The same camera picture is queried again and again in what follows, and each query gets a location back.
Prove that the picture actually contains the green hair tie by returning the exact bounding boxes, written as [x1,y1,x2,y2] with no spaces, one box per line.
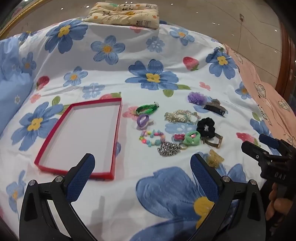
[183,131,201,147]

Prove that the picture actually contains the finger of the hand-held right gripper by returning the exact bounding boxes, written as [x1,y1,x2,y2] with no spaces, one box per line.
[259,134,294,153]
[241,141,271,161]

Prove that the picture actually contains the black scrunchie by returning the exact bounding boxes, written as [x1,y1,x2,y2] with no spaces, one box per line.
[196,118,216,137]

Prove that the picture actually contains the pearl bracelet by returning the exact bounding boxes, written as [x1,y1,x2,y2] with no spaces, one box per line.
[164,109,200,125]

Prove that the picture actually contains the silver chain bracelet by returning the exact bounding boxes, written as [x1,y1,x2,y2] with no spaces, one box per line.
[158,142,182,157]

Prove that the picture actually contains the brown wooden furniture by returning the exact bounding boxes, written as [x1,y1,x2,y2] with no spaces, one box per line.
[275,30,296,102]

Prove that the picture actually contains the blue floral blanket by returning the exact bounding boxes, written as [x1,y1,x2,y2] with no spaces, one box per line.
[0,19,278,241]

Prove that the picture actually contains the colourful bead bracelet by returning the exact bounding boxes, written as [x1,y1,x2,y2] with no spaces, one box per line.
[139,130,166,147]

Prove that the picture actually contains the gold picture frame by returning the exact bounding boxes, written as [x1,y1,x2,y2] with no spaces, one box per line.
[0,0,53,40]

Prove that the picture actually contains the purple hair tie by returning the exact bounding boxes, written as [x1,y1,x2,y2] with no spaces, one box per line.
[136,114,154,130]

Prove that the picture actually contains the yellow claw hair clip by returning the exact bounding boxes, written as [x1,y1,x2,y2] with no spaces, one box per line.
[208,149,225,168]

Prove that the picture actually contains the blue pillow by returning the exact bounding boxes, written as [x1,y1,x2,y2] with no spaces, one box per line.
[0,37,35,137]

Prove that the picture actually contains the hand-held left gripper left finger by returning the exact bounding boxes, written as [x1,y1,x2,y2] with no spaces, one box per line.
[19,153,96,241]

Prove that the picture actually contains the folded cream printed blanket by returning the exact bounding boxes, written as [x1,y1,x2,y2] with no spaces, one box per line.
[83,2,160,29]

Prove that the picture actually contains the purple fluffy hair clip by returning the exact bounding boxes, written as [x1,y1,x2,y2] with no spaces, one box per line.
[187,92,207,105]

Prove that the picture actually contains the brown leather bracelet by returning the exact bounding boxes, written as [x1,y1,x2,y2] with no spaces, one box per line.
[201,133,223,149]

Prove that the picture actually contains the person's right hand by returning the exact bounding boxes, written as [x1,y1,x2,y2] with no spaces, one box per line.
[265,183,285,220]

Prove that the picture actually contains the red cardboard box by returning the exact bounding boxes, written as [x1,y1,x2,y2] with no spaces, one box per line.
[34,98,122,181]

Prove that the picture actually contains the green woven bracelet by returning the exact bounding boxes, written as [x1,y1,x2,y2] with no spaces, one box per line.
[135,102,160,116]

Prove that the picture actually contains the pink printed sheet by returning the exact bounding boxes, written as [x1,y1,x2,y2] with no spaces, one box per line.
[223,44,296,149]

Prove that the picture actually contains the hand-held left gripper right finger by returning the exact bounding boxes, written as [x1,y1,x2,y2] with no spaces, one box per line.
[190,153,266,241]

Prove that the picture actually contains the dark claw hair clip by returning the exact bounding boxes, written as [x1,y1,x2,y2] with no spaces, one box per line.
[203,99,228,117]

